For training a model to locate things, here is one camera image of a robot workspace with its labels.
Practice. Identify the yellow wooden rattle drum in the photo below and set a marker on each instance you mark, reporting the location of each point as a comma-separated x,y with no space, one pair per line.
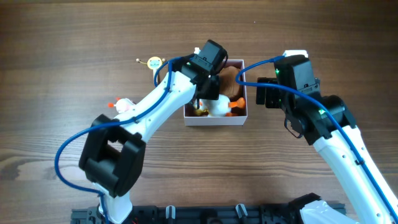
154,63

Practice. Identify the white plush duck yellow hat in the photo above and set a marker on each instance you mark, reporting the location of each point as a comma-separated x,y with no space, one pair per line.
218,108

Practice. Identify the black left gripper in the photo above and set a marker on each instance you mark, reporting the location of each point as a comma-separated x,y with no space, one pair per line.
212,93

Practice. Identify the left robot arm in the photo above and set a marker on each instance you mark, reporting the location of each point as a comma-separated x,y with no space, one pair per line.
113,154

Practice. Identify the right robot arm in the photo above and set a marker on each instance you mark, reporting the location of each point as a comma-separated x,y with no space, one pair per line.
346,154

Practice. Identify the brown plush toy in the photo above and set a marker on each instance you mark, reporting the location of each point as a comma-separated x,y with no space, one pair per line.
228,85

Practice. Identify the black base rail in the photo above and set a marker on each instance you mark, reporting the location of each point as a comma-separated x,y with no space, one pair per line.
265,214

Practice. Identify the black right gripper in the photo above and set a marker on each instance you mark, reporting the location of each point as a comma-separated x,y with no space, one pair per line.
266,93

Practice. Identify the white pink plush duck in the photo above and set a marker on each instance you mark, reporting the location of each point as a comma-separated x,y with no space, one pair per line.
122,105

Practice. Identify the pink cardboard box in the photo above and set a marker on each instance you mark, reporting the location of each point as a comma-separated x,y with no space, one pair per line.
191,119

